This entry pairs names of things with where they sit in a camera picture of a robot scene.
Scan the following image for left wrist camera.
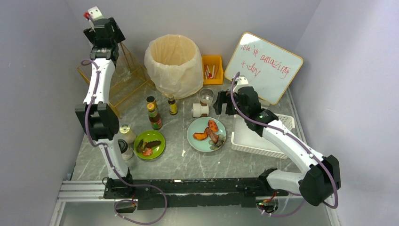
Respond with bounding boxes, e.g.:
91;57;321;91
83;7;104;22

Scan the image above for green plate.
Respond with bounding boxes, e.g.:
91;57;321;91
133;130;166;160

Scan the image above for small yellow label bottle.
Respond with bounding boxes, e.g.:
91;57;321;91
168;97;178;115

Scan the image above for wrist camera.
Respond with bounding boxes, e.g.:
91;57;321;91
233;76;249;92
83;7;104;22

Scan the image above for orange chicken wing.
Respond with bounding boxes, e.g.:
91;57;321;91
193;132;208;141

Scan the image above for yellow wire basket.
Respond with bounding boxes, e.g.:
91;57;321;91
77;41;156;119

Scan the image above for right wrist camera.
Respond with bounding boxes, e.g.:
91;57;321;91
233;76;249;92

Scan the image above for orange fried piece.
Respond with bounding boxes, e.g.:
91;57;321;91
207;120;219;133

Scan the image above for white mug lying down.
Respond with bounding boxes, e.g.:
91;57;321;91
192;103;209;118

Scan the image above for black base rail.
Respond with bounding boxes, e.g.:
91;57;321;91
103;174;288;210

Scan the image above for white plastic basket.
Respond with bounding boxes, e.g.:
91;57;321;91
231;115;288;159

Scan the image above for red marker pen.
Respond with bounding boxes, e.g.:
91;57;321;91
206;65;213;79

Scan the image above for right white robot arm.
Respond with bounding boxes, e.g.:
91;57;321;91
213;86;341;209

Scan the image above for tall yellow label spice jar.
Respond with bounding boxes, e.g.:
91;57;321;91
146;96;157;107

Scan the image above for brown meat rib piece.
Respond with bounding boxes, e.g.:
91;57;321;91
204;127;219;144

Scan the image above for red cap sauce bottle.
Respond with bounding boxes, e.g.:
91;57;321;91
147;103;162;130

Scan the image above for cream lid shaker jar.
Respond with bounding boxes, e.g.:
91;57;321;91
120;124;137;145

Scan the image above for light blue flower plate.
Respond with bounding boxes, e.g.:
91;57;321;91
186;117;226;152

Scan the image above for upright steel lined mug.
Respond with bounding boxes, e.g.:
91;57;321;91
198;88;214;105

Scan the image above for yellow plastic bin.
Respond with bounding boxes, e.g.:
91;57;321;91
202;55;223;85

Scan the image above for black lid shaker jar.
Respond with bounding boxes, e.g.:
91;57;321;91
118;139;133;161

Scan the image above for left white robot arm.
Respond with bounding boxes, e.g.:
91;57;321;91
75;17;131;185

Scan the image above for whiteboard with red writing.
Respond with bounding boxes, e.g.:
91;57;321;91
224;32;303;105

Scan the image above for dark sea cucumber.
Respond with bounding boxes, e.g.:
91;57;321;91
145;140;162;148

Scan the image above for trash bin with bag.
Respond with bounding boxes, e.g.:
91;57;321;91
144;34;204;99

